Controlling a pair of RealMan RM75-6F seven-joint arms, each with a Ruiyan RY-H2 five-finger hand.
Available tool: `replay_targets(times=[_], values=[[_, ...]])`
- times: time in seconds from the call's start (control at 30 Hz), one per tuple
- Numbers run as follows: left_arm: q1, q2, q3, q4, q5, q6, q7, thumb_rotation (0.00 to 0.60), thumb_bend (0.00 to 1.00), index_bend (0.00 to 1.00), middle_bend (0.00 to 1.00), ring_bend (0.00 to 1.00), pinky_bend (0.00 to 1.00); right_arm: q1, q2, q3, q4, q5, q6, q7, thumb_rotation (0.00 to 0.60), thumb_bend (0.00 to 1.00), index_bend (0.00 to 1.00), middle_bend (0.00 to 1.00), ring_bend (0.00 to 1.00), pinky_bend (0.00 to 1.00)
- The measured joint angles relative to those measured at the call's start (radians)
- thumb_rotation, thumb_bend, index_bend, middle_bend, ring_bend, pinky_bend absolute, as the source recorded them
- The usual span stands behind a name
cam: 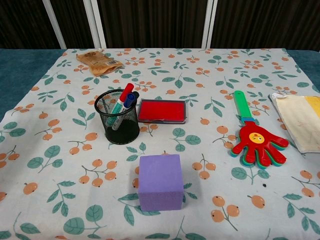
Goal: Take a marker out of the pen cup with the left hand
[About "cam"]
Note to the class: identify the red capped marker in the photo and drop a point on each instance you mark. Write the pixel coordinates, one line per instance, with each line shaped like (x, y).
(127, 90)

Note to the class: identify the black mesh pen cup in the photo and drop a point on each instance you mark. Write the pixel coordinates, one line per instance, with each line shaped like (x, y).
(117, 135)

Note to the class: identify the red green hand clapper toy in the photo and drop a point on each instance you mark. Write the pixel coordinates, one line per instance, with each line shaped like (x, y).
(257, 145)

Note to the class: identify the red ink pad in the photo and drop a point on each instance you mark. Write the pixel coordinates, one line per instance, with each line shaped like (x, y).
(161, 111)

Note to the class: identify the floral tablecloth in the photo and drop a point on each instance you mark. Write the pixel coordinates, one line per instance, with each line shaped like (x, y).
(200, 82)

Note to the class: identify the purple foam cube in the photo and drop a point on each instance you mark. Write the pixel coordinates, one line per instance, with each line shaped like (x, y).
(161, 180)

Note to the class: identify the brown snack pouch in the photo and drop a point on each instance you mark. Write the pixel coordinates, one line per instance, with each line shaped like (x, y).
(100, 62)

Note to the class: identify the cream yellow book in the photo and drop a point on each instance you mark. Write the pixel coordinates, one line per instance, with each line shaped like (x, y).
(297, 120)

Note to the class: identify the white frame post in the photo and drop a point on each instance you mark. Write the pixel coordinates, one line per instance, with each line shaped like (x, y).
(55, 25)
(96, 25)
(209, 25)

